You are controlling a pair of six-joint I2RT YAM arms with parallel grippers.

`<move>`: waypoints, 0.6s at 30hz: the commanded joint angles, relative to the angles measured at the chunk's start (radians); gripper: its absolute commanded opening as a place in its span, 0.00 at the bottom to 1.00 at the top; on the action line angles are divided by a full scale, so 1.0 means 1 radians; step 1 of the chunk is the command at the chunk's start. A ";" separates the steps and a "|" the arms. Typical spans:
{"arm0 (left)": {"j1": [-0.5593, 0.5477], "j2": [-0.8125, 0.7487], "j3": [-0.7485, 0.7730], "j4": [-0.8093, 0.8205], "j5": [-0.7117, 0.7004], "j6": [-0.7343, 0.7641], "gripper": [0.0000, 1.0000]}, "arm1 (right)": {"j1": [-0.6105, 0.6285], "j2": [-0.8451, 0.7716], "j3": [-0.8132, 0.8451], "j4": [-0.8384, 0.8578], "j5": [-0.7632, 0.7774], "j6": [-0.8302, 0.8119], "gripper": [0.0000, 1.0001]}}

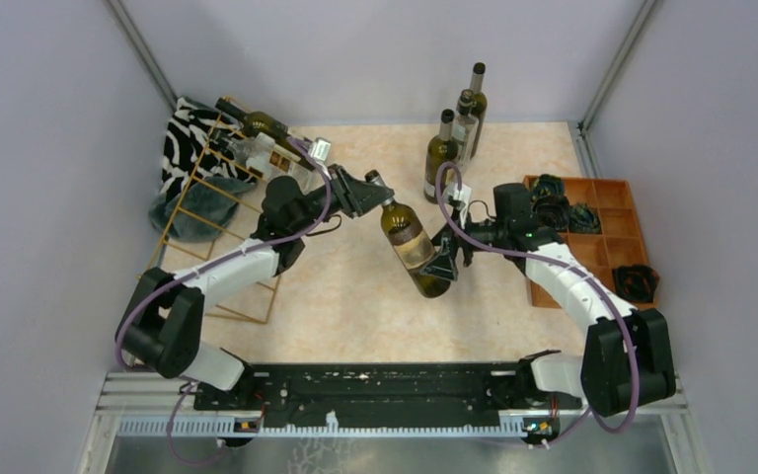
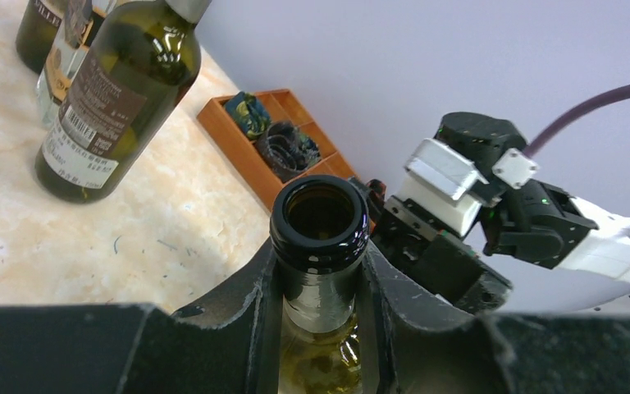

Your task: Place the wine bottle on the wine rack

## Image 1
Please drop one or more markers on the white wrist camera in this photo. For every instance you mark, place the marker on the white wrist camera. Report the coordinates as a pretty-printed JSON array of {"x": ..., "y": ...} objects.
[
  {"x": 319, "y": 150},
  {"x": 459, "y": 198}
]

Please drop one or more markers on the olive green wine bottle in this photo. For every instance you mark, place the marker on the olive green wine bottle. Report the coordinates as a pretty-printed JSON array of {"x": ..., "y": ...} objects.
[{"x": 441, "y": 148}]

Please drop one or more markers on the clear tall glass bottle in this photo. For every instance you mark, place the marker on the clear tall glass bottle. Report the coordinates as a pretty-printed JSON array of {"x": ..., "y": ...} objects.
[{"x": 465, "y": 127}]

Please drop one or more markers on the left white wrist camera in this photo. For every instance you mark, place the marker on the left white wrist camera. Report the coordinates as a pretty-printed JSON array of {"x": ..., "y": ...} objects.
[{"x": 319, "y": 150}]

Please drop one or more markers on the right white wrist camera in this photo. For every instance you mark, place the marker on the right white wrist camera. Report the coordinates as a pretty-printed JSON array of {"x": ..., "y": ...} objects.
[{"x": 459, "y": 198}]

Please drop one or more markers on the green bottle grey capsule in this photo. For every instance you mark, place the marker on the green bottle grey capsule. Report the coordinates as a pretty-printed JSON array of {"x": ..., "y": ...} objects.
[{"x": 480, "y": 103}]

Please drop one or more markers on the clear glass liquor bottle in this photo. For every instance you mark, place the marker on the clear glass liquor bottle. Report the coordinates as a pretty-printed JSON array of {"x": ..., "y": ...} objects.
[{"x": 261, "y": 158}]

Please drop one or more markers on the black rosette front compartment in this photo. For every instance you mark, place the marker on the black rosette front compartment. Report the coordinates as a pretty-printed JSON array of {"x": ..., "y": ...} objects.
[{"x": 636, "y": 283}]

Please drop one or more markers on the zebra pattern cloth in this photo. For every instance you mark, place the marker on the zebra pattern cloth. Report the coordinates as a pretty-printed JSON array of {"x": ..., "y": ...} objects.
[{"x": 191, "y": 149}]

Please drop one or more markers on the grey slotted cable duct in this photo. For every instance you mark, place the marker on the grey slotted cable duct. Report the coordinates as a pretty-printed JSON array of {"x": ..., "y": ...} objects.
[{"x": 230, "y": 427}]

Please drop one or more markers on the dark green wine bottle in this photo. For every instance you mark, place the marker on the dark green wine bottle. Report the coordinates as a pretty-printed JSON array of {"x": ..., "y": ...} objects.
[{"x": 254, "y": 123}]

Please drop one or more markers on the dark labelled wine bottle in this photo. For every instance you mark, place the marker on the dark labelled wine bottle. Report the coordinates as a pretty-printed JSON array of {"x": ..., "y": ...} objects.
[{"x": 411, "y": 243}]

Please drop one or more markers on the grey green fluffy cloth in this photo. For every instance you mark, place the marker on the grey green fluffy cloth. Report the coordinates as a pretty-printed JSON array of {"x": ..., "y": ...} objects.
[{"x": 202, "y": 212}]

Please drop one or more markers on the dark rosette back compartment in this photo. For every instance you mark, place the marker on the dark rosette back compartment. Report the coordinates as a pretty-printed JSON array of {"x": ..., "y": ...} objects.
[{"x": 546, "y": 185}]

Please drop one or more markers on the gold wire wine rack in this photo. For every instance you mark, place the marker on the gold wire wine rack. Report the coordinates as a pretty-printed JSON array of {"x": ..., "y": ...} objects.
[{"x": 172, "y": 255}]

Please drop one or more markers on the dark green rosette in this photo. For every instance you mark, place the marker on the dark green rosette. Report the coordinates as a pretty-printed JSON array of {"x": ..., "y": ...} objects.
[{"x": 584, "y": 219}]

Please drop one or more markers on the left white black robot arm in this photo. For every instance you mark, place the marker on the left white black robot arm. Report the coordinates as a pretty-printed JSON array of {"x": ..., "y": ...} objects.
[{"x": 162, "y": 324}]

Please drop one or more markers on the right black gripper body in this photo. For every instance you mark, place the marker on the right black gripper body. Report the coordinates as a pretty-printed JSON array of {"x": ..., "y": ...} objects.
[{"x": 466, "y": 248}]

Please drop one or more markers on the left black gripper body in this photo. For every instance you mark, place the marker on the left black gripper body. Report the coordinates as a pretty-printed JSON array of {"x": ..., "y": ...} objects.
[{"x": 340, "y": 195}]

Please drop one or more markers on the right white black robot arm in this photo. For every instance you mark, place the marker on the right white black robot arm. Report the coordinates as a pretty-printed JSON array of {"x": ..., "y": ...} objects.
[{"x": 627, "y": 359}]

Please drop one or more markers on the black rosette middle tray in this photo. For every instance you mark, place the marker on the black rosette middle tray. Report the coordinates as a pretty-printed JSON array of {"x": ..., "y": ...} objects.
[{"x": 553, "y": 212}]

